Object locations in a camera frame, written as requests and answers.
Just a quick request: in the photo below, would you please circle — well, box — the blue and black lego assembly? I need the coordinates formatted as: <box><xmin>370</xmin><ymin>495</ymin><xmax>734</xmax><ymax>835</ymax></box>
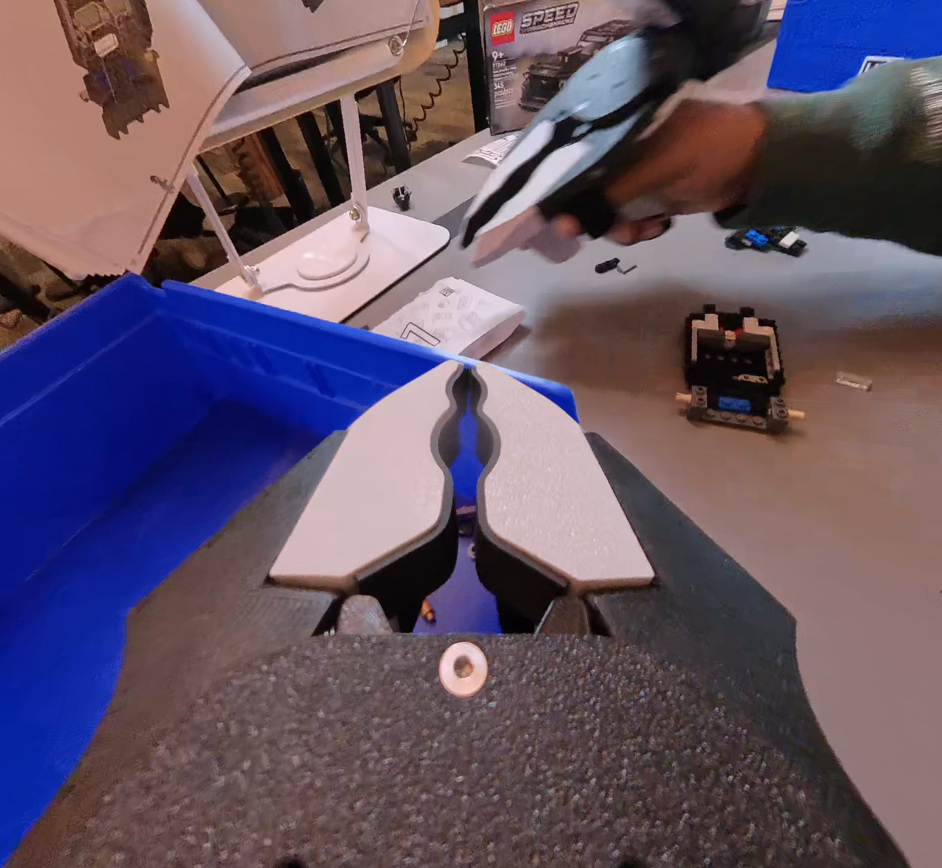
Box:
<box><xmin>725</xmin><ymin>224</ymin><xmax>809</xmax><ymax>258</ymax></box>

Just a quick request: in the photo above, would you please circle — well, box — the lego instruction booklet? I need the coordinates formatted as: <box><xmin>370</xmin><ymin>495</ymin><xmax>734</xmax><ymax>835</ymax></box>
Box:
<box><xmin>0</xmin><ymin>0</ymin><xmax>440</xmax><ymax>280</ymax></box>

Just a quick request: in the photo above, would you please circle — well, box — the blue plastic bin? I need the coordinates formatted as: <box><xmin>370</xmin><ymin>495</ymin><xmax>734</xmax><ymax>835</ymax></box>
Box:
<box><xmin>0</xmin><ymin>275</ymin><xmax>578</xmax><ymax>862</ymax></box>
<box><xmin>766</xmin><ymin>0</ymin><xmax>942</xmax><ymax>93</ymax></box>

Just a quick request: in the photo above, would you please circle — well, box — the lego set cardboard box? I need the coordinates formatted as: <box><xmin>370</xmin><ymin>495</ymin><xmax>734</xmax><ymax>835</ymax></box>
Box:
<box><xmin>483</xmin><ymin>0</ymin><xmax>671</xmax><ymax>134</ymax></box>

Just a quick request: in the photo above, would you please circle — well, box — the person's right hand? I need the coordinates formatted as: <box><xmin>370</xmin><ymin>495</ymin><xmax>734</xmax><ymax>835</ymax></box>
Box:
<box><xmin>552</xmin><ymin>93</ymin><xmax>775</xmax><ymax>248</ymax></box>

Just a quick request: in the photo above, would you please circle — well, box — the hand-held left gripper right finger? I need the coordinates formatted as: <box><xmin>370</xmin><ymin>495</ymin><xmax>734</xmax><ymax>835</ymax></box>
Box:
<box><xmin>471</xmin><ymin>364</ymin><xmax>656</xmax><ymax>597</ymax></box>

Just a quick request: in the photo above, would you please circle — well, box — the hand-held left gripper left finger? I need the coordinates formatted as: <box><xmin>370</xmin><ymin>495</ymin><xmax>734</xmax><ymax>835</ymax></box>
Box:
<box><xmin>270</xmin><ymin>359</ymin><xmax>472</xmax><ymax>597</ymax></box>

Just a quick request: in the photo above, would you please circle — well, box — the small white printed sheet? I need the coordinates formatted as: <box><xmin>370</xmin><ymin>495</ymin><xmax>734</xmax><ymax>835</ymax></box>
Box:
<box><xmin>469</xmin><ymin>132</ymin><xmax>525</xmax><ymax>168</ymax></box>

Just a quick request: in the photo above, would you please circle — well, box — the white printed paper bag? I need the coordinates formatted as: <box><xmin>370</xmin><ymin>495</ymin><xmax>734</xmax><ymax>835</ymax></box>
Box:
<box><xmin>371</xmin><ymin>277</ymin><xmax>526</xmax><ymax>361</ymax></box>

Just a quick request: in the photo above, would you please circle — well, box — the person's right forearm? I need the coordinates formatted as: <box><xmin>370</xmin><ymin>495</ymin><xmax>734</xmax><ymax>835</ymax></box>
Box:
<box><xmin>729</xmin><ymin>56</ymin><xmax>942</xmax><ymax>254</ymax></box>

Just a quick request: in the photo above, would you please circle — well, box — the black lego car chassis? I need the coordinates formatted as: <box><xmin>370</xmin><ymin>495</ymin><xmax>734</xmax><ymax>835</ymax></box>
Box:
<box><xmin>676</xmin><ymin>305</ymin><xmax>808</xmax><ymax>436</ymax></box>

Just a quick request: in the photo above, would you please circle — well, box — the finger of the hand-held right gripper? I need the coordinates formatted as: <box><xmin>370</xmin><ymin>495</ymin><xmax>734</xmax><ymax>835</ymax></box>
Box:
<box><xmin>463</xmin><ymin>32</ymin><xmax>657</xmax><ymax>248</ymax></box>
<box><xmin>471</xmin><ymin>115</ymin><xmax>652</xmax><ymax>268</ymax></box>

